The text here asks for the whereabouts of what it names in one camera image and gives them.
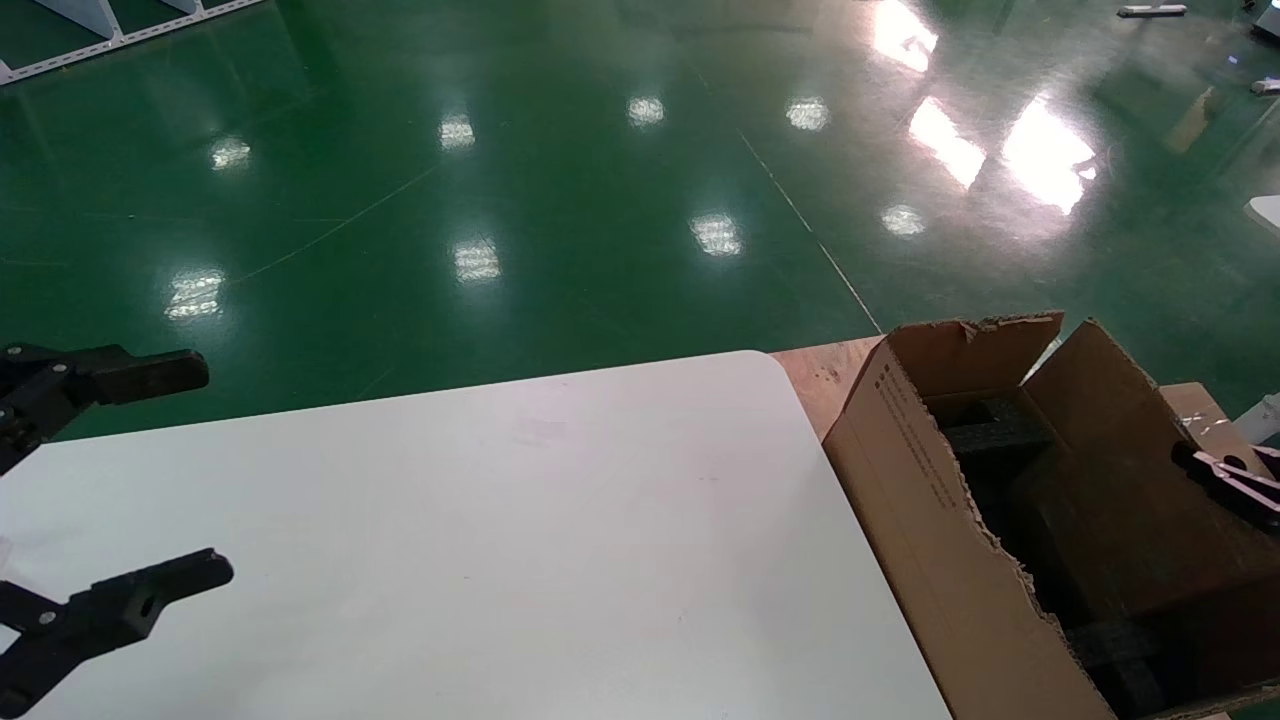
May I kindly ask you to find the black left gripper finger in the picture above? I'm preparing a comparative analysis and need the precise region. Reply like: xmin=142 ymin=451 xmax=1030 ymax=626
xmin=0 ymin=548 xmax=235 ymax=719
xmin=0 ymin=343 xmax=211 ymax=476

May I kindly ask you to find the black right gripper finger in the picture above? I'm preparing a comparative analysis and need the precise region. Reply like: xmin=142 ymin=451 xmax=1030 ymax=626
xmin=1172 ymin=440 xmax=1280 ymax=531

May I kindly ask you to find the big torn cardboard box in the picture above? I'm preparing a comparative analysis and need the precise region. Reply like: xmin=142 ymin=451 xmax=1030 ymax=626
xmin=822 ymin=312 xmax=1280 ymax=720

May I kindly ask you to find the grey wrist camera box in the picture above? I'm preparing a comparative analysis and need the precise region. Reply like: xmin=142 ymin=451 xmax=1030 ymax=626
xmin=1235 ymin=393 xmax=1280 ymax=447

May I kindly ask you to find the white metal rack frame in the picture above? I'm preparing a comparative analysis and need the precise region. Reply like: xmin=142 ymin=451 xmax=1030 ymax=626
xmin=0 ymin=0 xmax=266 ymax=86

